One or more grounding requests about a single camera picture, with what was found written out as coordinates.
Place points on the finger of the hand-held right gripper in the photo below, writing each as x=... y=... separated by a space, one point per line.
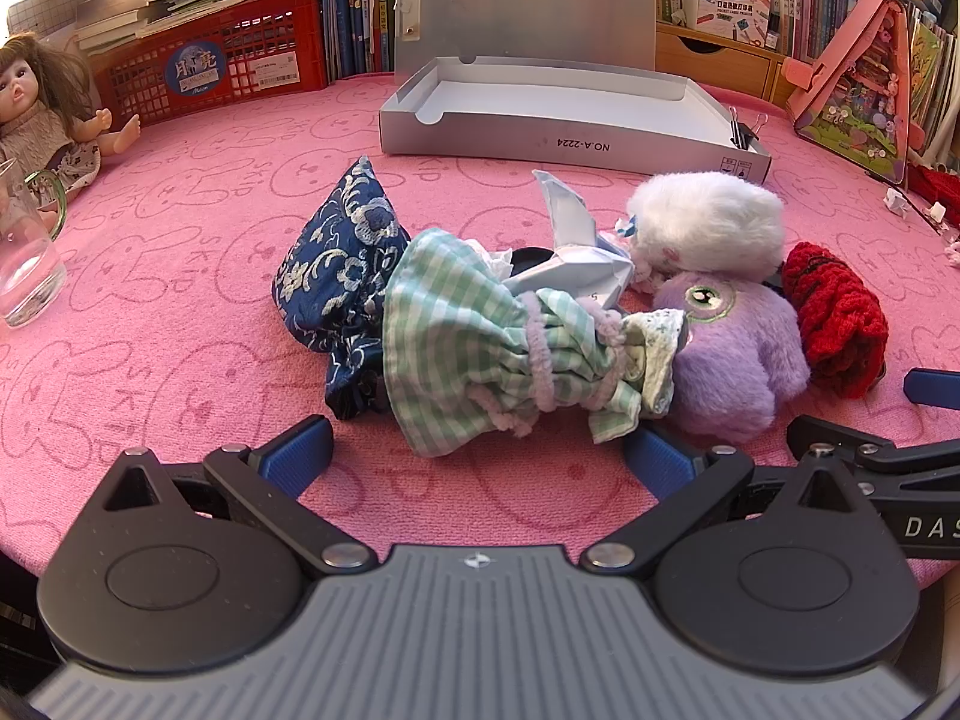
x=934 y=388
x=900 y=454

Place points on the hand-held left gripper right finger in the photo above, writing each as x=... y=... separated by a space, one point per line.
x=660 y=459

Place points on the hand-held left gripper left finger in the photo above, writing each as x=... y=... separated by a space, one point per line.
x=300 y=450

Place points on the purple plush toy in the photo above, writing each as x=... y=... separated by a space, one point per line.
x=727 y=375

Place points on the red knitted pouch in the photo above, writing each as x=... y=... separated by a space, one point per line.
x=840 y=322

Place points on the green checked doll dress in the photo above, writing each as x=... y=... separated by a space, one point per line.
x=457 y=345

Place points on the blue floral fabric pouch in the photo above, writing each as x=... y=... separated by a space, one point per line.
x=337 y=262

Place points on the white paper origami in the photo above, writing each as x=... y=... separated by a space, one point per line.
x=577 y=262

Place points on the white fluffy plush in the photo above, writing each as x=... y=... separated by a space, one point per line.
x=712 y=225

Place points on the grey file box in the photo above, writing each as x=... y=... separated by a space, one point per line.
x=540 y=101

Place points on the pink rabbit-print blanket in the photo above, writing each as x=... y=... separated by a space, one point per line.
x=187 y=360

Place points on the small white object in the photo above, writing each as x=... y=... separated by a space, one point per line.
x=896 y=202

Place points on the red yarn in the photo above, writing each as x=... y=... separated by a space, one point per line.
x=934 y=191

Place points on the pink toy house case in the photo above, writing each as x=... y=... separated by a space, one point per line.
x=862 y=97

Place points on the colourful booklets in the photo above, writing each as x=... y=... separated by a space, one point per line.
x=934 y=75

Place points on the black binder clip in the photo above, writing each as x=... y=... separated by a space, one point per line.
x=742 y=135

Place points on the clear glass pitcher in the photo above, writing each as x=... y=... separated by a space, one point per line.
x=30 y=277

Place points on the wooden drawer organizer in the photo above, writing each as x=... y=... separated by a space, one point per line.
x=712 y=60

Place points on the red plastic crate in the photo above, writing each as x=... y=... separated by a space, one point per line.
x=247 y=45

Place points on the brown-haired baby doll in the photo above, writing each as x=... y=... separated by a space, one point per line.
x=37 y=127

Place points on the white label printer box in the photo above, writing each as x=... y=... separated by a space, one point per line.
x=727 y=11

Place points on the row of blue books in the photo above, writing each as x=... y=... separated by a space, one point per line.
x=352 y=7

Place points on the grid-lined board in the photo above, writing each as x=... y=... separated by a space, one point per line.
x=45 y=11

